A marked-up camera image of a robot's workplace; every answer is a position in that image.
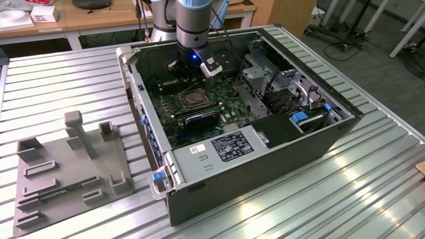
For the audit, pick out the silver CPU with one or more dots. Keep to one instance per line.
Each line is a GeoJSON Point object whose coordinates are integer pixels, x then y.
{"type": "Point", "coordinates": [196, 98]}

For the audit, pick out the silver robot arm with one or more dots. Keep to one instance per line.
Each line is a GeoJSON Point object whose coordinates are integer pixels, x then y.
{"type": "Point", "coordinates": [192, 30]}

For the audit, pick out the CPU socket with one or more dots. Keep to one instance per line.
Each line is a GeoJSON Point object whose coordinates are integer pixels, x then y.
{"type": "Point", "coordinates": [189, 108]}

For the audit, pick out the installed RAM stick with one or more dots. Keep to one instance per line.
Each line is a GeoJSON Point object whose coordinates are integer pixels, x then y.
{"type": "Point", "coordinates": [199, 110]}

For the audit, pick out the metal drive cage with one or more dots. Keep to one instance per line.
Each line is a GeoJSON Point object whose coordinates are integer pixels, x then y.
{"type": "Point", "coordinates": [256, 74]}

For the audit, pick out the green motherboard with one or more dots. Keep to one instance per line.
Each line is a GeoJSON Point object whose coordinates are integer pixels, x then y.
{"type": "Point", "coordinates": [232, 104]}

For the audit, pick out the black graphics card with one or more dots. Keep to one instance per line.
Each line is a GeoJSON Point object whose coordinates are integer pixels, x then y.
{"type": "Point", "coordinates": [200, 122]}

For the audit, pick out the blue plastic tab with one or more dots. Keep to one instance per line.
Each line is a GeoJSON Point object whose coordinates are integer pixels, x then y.
{"type": "Point", "coordinates": [156, 177]}
{"type": "Point", "coordinates": [327, 107]}
{"type": "Point", "coordinates": [143, 120]}
{"type": "Point", "coordinates": [299, 117]}

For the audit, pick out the silver chipset heatsink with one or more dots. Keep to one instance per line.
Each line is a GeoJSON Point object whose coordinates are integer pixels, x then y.
{"type": "Point", "coordinates": [232, 128]}

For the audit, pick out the wooden cabinet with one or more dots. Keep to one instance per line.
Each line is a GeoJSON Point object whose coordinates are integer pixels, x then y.
{"type": "Point", "coordinates": [288, 15]}

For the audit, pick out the black round stand base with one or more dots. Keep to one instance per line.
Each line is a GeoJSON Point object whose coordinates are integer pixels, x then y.
{"type": "Point", "coordinates": [91, 3]}

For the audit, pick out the black plastic shroud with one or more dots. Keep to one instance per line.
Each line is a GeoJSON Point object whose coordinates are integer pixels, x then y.
{"type": "Point", "coordinates": [277, 132]}

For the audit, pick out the grey power supply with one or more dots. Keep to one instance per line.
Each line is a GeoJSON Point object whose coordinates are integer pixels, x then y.
{"type": "Point", "coordinates": [196, 164]}

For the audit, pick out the white cardboard box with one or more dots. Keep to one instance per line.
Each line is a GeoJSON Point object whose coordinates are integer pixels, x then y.
{"type": "Point", "coordinates": [44, 13]}

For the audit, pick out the black grey PC case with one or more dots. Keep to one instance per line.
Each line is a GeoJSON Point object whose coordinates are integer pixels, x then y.
{"type": "Point", "coordinates": [249, 179]}

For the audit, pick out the red white bag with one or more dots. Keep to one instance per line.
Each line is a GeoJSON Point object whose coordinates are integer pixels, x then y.
{"type": "Point", "coordinates": [38, 2]}

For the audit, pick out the white foam tray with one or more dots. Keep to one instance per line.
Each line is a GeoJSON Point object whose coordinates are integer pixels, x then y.
{"type": "Point", "coordinates": [15, 20]}

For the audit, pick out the black wheeled stand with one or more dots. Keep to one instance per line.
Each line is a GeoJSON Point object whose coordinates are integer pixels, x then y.
{"type": "Point", "coordinates": [357, 22]}

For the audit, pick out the grey parts rack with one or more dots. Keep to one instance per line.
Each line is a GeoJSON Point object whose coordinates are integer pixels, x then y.
{"type": "Point", "coordinates": [66, 174]}

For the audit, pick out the green RAM stick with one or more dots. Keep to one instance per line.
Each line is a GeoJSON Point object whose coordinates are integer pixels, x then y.
{"type": "Point", "coordinates": [60, 191]}

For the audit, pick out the wooden board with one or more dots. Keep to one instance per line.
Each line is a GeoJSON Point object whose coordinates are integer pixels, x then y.
{"type": "Point", "coordinates": [421, 170]}

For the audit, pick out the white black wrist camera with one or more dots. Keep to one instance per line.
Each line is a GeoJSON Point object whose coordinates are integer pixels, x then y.
{"type": "Point", "coordinates": [212, 71]}

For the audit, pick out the wooden desk white frame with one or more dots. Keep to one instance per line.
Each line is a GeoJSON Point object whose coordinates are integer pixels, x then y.
{"type": "Point", "coordinates": [47, 25]}
{"type": "Point", "coordinates": [110, 15]}

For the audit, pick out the silver hinge bracket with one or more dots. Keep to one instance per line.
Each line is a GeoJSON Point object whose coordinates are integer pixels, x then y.
{"type": "Point", "coordinates": [312, 95]}

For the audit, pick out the white table frame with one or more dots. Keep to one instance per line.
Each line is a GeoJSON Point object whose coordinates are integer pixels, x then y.
{"type": "Point", "coordinates": [408, 39]}
{"type": "Point", "coordinates": [377, 15]}

